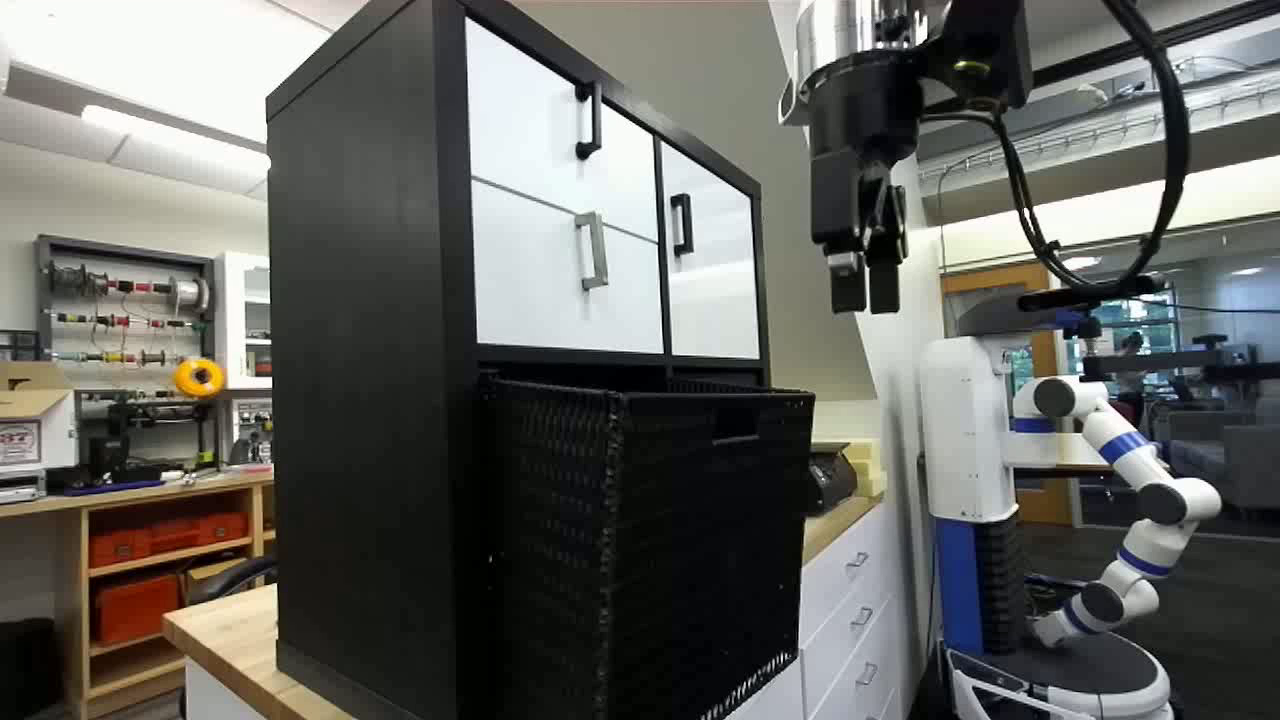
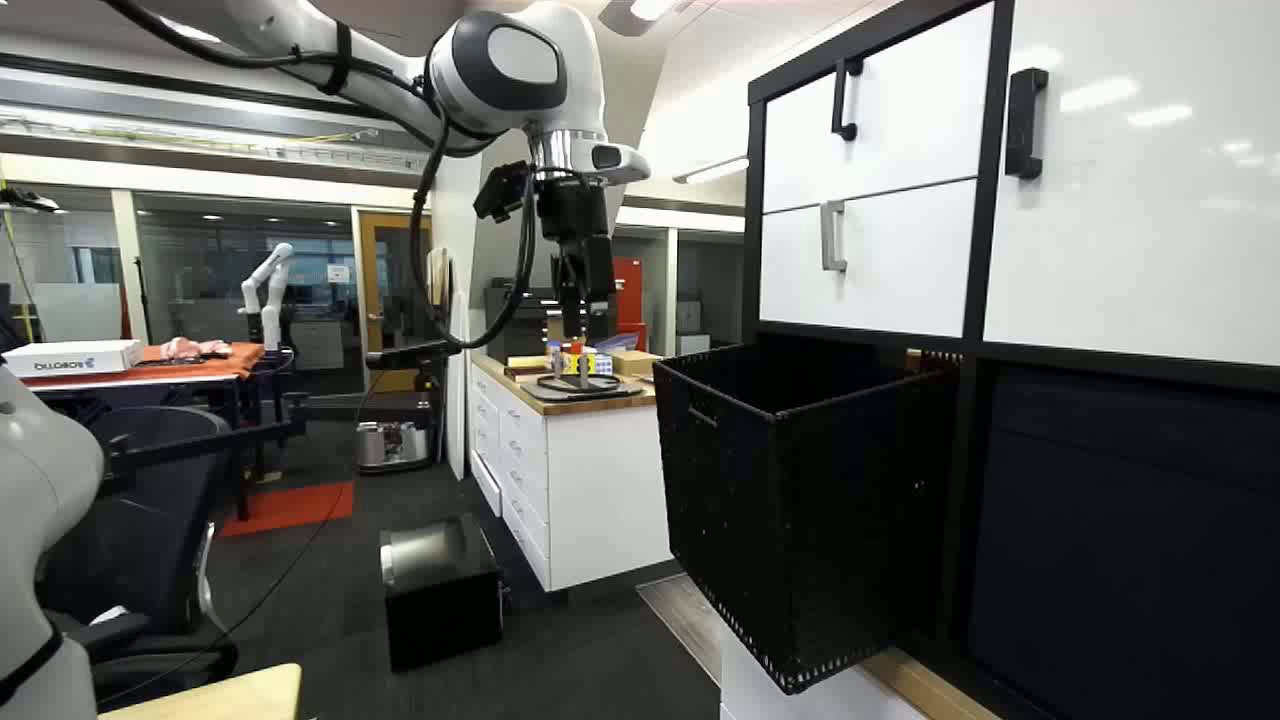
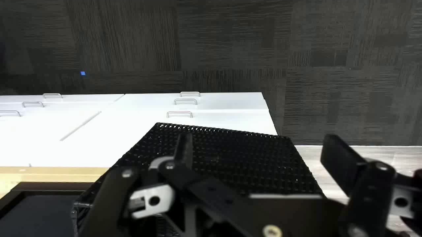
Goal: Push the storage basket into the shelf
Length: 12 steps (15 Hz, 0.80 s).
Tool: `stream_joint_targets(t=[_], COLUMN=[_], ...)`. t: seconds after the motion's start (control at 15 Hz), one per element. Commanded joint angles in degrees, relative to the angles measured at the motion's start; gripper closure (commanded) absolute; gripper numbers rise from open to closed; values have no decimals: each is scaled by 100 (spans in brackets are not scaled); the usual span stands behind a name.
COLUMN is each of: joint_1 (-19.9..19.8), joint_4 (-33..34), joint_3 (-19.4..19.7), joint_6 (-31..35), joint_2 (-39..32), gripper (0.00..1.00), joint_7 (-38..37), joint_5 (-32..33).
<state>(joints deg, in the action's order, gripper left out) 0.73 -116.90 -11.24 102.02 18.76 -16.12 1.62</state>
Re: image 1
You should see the white lower drawer front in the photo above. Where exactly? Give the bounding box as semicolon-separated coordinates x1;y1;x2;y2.
472;180;665;357

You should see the yellow tape roll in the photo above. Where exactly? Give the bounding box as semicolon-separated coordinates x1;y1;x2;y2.
172;357;226;399

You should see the wooden workbench with shelves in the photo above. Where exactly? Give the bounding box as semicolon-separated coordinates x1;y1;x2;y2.
0;470;273;720

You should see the cardboard box on workbench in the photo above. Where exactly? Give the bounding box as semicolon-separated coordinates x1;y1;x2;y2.
0;358;81;502

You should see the red storage bin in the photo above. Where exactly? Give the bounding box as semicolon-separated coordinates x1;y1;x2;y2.
90;573;181;642

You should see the black woven storage basket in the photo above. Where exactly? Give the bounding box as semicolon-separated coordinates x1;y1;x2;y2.
485;378;810;720

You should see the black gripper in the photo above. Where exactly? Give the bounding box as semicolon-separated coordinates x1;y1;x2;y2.
808;59;921;315

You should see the black cube shelf unit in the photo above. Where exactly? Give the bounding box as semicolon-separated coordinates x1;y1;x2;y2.
268;0;786;720

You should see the white drawer counter cabinet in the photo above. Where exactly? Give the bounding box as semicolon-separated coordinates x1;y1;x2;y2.
163;442;909;720

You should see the white upper drawer front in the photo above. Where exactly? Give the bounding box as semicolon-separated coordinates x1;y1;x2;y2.
465;19;654;235

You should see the silver lower drawer handle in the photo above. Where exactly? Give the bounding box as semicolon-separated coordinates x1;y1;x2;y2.
575;213;607;291

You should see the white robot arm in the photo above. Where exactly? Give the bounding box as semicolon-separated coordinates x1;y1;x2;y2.
771;0;1031;315

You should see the white drawer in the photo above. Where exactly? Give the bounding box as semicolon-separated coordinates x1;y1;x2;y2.
465;19;654;235
472;180;665;357

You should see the black upper drawer handle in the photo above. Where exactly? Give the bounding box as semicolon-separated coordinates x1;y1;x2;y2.
575;85;602;158

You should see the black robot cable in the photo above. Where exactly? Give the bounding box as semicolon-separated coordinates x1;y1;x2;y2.
916;0;1196;299

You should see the grey tool pegboard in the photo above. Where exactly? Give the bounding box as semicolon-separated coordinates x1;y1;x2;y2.
35;235;214;370

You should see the black door handle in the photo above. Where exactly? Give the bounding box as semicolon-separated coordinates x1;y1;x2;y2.
671;190;695;254

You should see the white cabinet door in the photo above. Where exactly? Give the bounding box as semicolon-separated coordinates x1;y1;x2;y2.
659;144;760;358

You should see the white blue mobile robot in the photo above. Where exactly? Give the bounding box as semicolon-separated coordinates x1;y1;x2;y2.
921;335;1224;720

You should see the black appliance on counter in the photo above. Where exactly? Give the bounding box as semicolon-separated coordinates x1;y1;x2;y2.
808;449;855;515

